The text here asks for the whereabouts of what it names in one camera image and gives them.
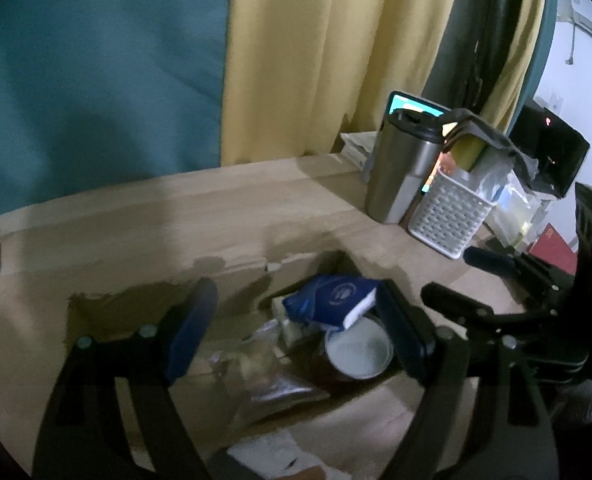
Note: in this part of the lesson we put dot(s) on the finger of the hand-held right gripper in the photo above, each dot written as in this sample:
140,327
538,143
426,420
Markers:
456,305
491,261

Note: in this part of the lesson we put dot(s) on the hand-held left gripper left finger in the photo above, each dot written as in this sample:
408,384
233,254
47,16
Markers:
190,332

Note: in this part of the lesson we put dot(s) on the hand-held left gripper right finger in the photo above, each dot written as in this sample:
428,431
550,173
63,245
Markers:
406,335

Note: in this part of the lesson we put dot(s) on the red and gold can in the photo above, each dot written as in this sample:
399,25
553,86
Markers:
358,352

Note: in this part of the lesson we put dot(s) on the cardboard box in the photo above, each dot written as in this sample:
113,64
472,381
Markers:
235,285

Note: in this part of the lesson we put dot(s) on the blue packet with white edge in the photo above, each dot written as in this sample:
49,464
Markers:
331,297

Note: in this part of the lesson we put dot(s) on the clear snack bag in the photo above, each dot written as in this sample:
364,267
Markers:
271,375

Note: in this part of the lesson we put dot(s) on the white socks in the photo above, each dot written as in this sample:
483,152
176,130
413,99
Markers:
271,452

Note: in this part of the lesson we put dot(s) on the red booklet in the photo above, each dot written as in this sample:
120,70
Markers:
553,252

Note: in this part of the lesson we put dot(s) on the white plastic basket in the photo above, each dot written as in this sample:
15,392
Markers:
446,220

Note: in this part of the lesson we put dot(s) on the clear plastic bag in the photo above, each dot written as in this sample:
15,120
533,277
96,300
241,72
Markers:
516,205

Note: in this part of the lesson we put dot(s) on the grey cloth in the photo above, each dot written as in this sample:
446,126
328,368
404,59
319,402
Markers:
496,135

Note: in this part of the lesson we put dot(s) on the stainless steel tumbler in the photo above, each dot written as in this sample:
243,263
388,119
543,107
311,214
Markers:
393,180

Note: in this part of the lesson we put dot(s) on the black monitor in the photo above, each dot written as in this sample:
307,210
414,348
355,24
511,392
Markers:
556,145

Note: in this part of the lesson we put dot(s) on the tablet with lit screen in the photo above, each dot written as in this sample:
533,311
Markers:
416,104

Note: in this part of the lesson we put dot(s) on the stack of white papers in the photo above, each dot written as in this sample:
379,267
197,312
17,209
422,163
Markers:
358,145

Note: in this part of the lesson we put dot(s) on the teal curtain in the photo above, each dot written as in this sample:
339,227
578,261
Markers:
543,60
100,85

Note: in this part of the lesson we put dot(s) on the yellow curtain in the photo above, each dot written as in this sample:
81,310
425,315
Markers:
326,60
523,50

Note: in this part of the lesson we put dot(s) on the dark grey curtain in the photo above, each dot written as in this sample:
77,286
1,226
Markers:
471,35

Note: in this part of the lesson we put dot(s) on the white wall socket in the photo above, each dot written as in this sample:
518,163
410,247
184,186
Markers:
556,99

